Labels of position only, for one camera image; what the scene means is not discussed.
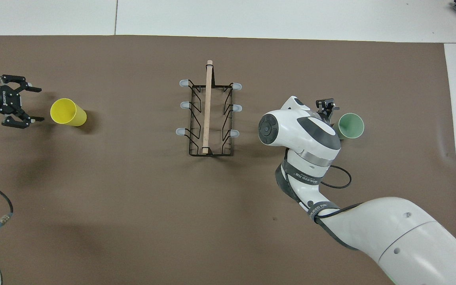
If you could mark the yellow plastic cup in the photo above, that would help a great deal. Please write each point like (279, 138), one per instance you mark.
(67, 112)

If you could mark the brown table mat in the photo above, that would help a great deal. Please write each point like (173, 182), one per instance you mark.
(133, 198)

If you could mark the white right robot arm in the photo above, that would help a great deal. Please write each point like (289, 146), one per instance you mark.
(402, 237)

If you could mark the light green plastic cup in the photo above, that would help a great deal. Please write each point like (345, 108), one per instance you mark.
(351, 126)

